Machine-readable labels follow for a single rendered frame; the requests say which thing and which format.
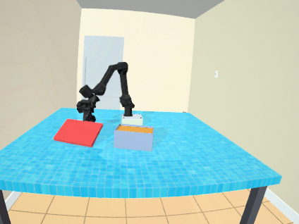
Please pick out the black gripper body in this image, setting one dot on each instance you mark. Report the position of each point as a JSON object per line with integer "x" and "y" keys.
{"x": 89, "y": 104}

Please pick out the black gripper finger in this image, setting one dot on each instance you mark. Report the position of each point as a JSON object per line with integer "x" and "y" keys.
{"x": 89, "y": 118}
{"x": 86, "y": 113}

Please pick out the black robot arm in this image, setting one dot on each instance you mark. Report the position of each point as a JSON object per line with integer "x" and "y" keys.
{"x": 99, "y": 90}

